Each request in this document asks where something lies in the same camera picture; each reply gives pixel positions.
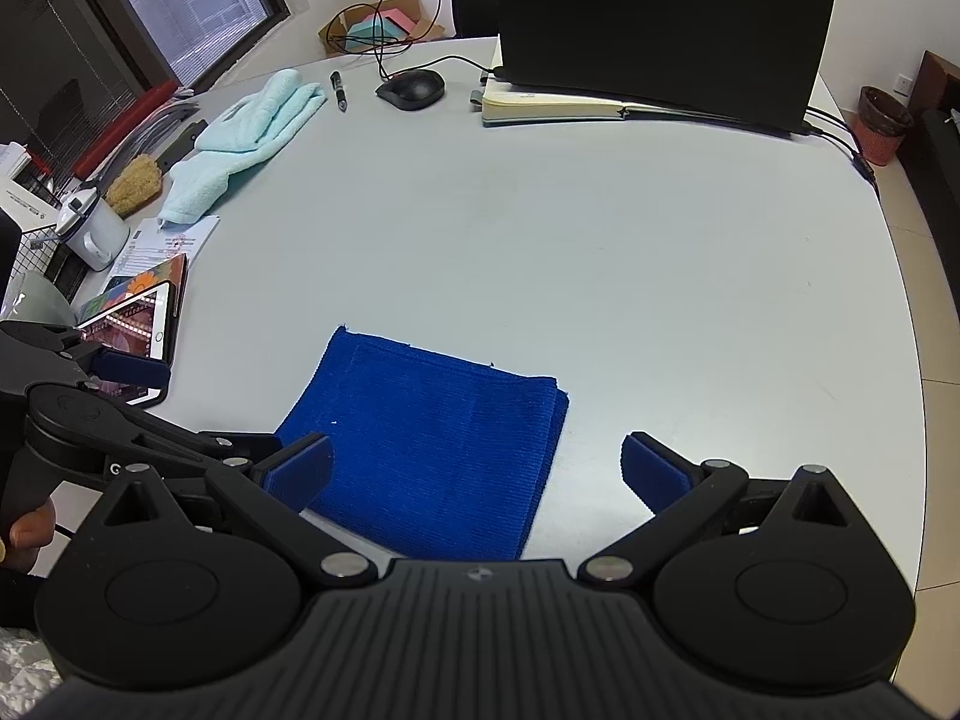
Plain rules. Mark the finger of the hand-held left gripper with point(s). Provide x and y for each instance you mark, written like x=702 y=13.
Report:
x=131 y=371
x=195 y=444

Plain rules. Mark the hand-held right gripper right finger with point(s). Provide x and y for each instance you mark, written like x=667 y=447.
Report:
x=652 y=474

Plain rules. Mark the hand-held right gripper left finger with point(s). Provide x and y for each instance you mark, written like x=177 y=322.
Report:
x=300 y=472

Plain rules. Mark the light blue towel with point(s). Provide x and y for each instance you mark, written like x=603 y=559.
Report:
x=240 y=135

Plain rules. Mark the person's left hand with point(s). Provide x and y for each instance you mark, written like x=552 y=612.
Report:
x=30 y=534

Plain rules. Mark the white tablet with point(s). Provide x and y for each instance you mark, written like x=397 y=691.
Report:
x=142 y=322

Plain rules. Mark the printed paper sheet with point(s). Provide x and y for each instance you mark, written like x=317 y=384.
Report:
x=161 y=247

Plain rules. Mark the white plastic container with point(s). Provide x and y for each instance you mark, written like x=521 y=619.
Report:
x=97 y=236

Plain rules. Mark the natural bristle brush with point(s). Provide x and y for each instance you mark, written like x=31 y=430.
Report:
x=135 y=184

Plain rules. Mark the white box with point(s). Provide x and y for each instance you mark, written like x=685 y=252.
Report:
x=22 y=199

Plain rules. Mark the red folder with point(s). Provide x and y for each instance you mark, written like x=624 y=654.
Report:
x=120 y=127

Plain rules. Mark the grey patterned clothing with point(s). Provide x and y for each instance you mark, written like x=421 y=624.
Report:
x=22 y=667

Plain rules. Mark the stack of paper files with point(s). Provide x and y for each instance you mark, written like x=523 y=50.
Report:
x=161 y=118

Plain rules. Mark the black pen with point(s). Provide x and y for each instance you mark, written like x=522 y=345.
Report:
x=339 y=94

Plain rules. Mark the dark framed window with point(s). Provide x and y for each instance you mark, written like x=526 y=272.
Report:
x=195 y=7

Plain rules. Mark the cream paged notebook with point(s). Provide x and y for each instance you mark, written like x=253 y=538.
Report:
x=540 y=106

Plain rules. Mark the black computer mouse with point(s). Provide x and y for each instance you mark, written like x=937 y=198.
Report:
x=412 y=88

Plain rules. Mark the red woven wastebasket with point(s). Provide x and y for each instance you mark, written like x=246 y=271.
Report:
x=881 y=139

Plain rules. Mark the teal notepad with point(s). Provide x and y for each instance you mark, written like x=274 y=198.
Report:
x=367 y=30

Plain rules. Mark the pink notepad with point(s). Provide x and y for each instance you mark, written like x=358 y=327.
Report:
x=395 y=19

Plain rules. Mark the cardboard box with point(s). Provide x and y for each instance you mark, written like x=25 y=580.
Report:
x=411 y=6

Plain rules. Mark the black sofa with wooden frame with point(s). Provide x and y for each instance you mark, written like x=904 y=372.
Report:
x=937 y=165

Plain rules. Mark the white wall socket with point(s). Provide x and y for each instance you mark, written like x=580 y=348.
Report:
x=906 y=85

